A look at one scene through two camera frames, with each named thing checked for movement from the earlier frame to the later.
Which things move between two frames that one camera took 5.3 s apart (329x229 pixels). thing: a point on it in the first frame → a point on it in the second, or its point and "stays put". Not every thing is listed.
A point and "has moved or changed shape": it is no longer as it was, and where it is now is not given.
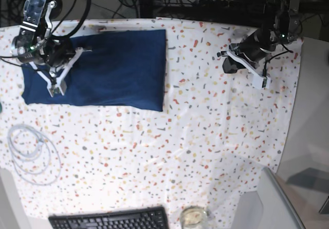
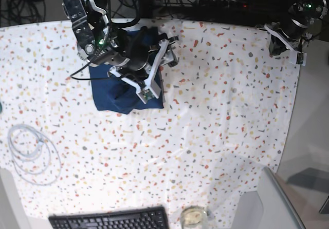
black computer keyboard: [152, 218] stays put
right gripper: [256, 45] → [292, 29]
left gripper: [54, 53] → [132, 46]
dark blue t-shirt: [125, 69] has moved or changed shape
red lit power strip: [225, 3] stays put
